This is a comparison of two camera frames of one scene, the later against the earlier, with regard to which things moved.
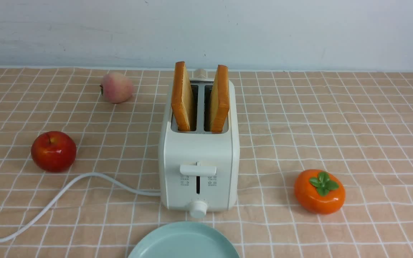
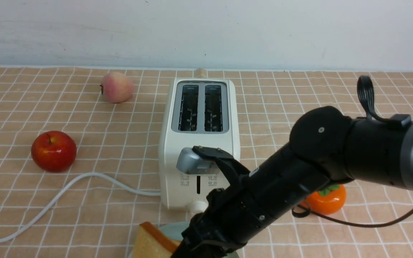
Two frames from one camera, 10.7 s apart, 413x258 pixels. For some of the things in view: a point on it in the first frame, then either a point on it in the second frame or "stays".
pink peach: [116, 87] stays
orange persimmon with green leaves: [318, 192] stays
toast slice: [219, 105] → [148, 243]
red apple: [53, 151] stays
